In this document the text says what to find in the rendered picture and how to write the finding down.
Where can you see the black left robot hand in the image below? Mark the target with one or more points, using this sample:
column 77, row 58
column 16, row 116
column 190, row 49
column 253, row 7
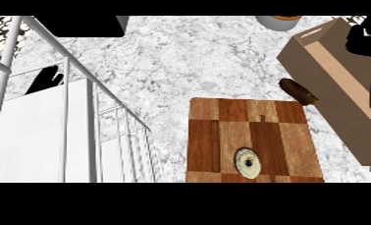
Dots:
column 46, row 81

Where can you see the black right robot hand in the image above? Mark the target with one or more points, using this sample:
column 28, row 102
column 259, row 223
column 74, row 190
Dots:
column 361, row 40

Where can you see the brown cardboard box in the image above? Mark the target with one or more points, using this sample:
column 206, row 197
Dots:
column 333, row 81

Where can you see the black box-shaped appliance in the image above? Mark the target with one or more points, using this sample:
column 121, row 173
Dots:
column 84, row 26

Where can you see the brown sweet potato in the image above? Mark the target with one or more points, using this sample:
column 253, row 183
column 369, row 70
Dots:
column 296, row 90

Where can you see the checkered wooden cutting board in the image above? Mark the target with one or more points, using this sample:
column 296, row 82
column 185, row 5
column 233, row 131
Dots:
column 275, row 130

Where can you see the grey round pot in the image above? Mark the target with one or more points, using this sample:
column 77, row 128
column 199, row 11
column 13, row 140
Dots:
column 277, row 23

